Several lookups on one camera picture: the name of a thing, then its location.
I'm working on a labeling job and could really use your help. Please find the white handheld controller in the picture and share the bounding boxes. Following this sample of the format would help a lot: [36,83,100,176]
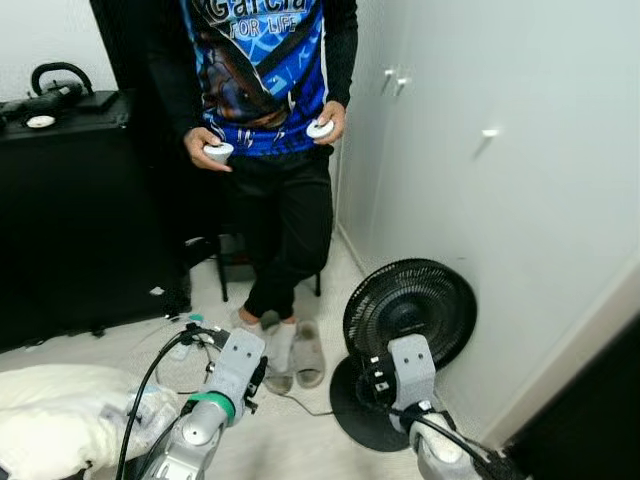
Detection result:
[305,119,336,140]
[203,142,236,163]

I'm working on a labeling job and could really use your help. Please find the jersey person's right hand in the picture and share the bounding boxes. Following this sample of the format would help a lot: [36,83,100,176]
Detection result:
[183,125,236,173]

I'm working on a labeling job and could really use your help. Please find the jersey person's left hand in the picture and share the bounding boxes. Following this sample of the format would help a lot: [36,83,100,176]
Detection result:
[311,101,349,147]

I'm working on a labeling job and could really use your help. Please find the grey slipper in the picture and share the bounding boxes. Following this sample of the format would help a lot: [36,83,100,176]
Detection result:
[293,318,326,389]
[262,345,295,396]

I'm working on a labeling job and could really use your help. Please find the black floor fan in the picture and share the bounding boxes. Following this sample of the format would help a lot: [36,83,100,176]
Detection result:
[330,258,478,453]

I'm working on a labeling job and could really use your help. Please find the white quilt label tag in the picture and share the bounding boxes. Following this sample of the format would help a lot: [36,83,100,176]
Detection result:
[120,385,183,443]

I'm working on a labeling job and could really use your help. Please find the black stool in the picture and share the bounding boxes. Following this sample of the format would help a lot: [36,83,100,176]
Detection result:
[185,232,323,303]

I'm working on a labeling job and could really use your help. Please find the black foam puzzle mat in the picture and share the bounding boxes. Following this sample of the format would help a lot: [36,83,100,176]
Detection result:
[480,450,523,480]

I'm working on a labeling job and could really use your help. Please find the black cabinet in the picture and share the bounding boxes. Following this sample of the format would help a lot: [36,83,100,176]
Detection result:
[0,90,191,351]

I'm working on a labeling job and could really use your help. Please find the white wardrobe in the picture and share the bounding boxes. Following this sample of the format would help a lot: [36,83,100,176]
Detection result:
[335,0,640,446]

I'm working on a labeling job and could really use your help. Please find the person in blue jersey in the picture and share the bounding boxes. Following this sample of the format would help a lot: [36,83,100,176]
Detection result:
[150,0,359,396]

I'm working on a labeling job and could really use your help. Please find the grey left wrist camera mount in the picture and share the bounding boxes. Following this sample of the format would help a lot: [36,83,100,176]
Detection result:
[205,328,266,401]

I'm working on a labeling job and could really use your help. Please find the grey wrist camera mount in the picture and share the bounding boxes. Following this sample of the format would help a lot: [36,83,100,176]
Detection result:
[205,328,266,401]
[387,335,436,411]

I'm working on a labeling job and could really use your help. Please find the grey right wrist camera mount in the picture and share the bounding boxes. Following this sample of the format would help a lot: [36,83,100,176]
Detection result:
[387,335,436,411]

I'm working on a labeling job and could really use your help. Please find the thin black floor cable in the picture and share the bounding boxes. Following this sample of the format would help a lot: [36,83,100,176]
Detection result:
[262,385,341,417]

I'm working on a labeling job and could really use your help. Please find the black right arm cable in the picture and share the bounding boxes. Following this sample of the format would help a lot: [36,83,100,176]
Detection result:
[355,385,501,480]

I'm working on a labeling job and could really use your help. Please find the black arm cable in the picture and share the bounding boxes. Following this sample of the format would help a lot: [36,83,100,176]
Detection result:
[115,322,216,480]
[355,385,501,480]

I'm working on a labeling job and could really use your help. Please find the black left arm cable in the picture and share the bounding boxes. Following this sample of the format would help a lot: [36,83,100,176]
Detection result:
[115,322,216,480]

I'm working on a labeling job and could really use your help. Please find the black handled device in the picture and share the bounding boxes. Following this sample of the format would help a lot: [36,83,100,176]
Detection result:
[0,62,121,126]

